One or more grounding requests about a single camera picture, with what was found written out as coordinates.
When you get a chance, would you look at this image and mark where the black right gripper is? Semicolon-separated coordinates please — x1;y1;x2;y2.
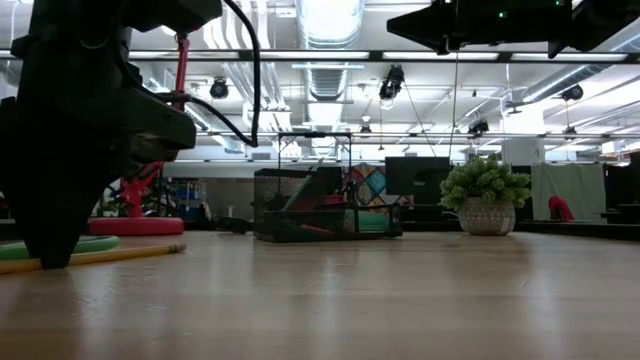
386;0;576;60

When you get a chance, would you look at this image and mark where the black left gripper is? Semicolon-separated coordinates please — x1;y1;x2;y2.
0;28;134;271

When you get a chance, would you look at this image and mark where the yellow pencil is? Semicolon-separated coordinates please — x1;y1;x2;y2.
0;243;188;276

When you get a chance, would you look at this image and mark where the teal pen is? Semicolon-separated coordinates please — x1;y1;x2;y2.
280;157;325;214

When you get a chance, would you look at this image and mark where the black mesh desk organizer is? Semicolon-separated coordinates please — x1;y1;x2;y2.
253;167;404;244

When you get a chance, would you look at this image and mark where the black overhead rig bar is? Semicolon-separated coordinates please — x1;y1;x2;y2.
0;48;640;65

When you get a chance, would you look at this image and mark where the black monitor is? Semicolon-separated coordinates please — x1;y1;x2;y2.
384;156;451;204

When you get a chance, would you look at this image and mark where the colourful patchwork panel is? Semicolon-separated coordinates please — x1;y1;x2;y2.
342;164;414;206

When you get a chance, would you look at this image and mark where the green plant in white pot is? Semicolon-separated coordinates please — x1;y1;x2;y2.
439;153;533;237

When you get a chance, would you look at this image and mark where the green curtain panel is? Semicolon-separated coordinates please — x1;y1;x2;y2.
530;163;607;223

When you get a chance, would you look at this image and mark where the red curved chair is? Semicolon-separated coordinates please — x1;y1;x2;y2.
548;195;575;223

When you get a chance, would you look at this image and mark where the black cabinet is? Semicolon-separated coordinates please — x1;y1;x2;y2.
602;152;640;224

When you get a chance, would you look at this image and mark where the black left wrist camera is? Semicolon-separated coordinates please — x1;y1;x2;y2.
124;87;198;167

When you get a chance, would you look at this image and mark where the black left wrist camera cable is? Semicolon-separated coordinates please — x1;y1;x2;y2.
172;0;263;149

